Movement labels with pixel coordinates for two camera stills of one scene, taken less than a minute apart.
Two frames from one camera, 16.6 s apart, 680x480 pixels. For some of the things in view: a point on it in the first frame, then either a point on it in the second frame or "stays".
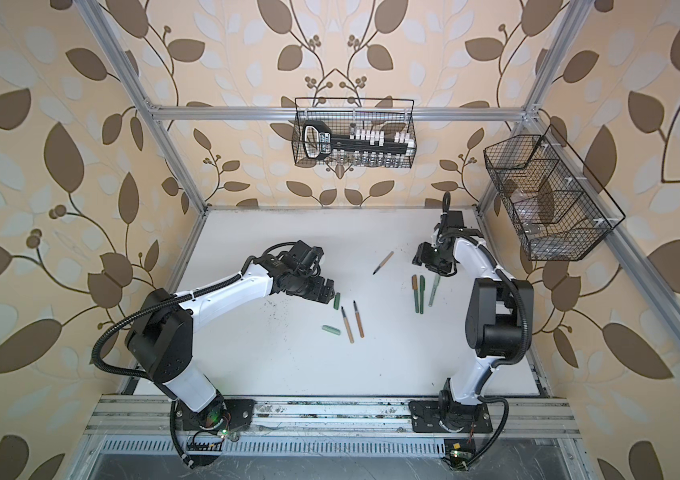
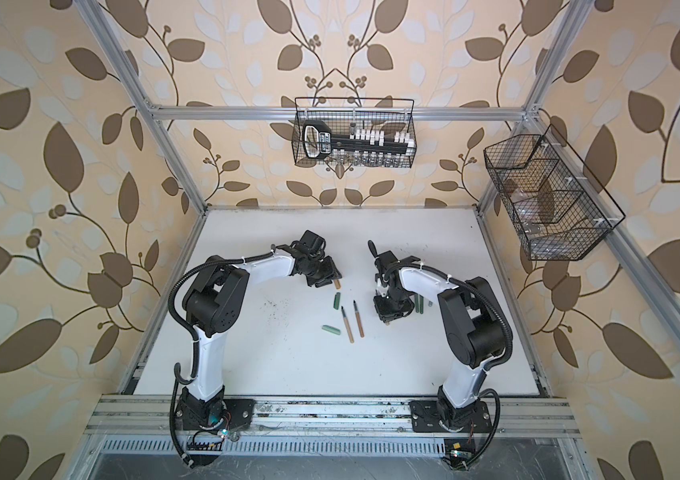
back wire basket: [372, 133] stays
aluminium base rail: [549, 417] stays
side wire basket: [558, 209] stays
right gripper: [422, 256] to [385, 313]
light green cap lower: [336, 331] stays
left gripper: [319, 294] to [332, 273]
